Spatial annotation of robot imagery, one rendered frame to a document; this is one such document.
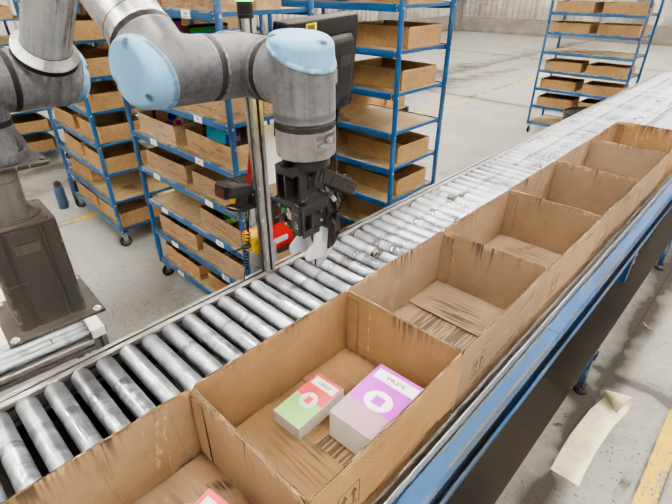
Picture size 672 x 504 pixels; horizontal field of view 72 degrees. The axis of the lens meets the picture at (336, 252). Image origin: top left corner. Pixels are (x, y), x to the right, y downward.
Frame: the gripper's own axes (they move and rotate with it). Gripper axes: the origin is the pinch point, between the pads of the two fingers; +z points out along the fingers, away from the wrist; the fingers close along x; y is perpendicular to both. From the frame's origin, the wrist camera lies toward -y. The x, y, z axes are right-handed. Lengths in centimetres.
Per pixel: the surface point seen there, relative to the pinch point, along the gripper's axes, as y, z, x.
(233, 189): -29, 17, -62
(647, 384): -155, 126, 65
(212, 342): 0, 48, -43
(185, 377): 13, 47, -37
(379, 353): -11.0, 28.6, 7.0
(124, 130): -86, 52, -249
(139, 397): 24, 46, -39
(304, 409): 10.4, 28.4, 4.4
